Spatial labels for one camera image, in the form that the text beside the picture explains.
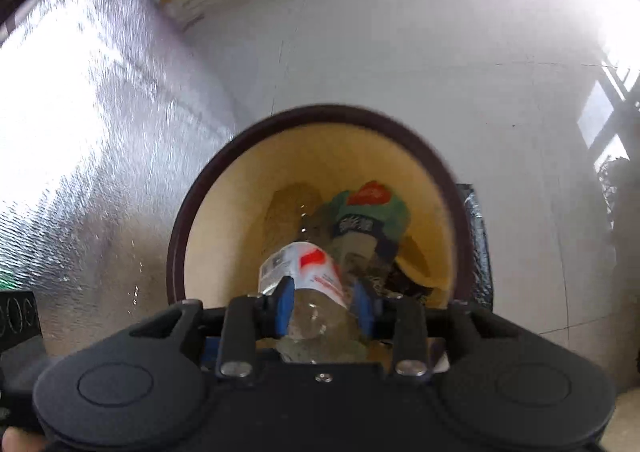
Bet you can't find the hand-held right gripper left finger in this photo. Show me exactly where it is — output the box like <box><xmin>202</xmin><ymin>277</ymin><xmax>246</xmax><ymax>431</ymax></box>
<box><xmin>127</xmin><ymin>277</ymin><xmax>296</xmax><ymax>378</ymax></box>

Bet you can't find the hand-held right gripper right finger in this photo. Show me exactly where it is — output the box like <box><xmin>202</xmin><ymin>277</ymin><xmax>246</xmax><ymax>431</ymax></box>
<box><xmin>352</xmin><ymin>282</ymin><xmax>506</xmax><ymax>378</ymax></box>

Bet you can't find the silver foil sheet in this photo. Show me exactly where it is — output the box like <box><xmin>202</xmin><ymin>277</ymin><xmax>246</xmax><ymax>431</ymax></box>
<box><xmin>0</xmin><ymin>0</ymin><xmax>239</xmax><ymax>359</ymax></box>

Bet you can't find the clear plastic bottle white label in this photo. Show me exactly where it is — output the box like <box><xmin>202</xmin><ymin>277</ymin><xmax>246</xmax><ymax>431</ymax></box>
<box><xmin>257</xmin><ymin>242</ymin><xmax>374</xmax><ymax>366</ymax></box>

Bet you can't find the person's left hand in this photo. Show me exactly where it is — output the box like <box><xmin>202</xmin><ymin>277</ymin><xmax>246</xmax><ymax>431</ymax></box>
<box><xmin>0</xmin><ymin>426</ymin><xmax>47</xmax><ymax>452</ymax></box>

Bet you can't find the yellow trash bin dark rim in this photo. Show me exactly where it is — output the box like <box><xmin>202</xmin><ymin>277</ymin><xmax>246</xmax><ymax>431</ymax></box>
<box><xmin>166</xmin><ymin>104</ymin><xmax>474</xmax><ymax>313</ymax></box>

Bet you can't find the teal white plastic bag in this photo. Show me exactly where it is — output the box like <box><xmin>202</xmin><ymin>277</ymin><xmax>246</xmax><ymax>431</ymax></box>
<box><xmin>320</xmin><ymin>180</ymin><xmax>414</xmax><ymax>263</ymax></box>

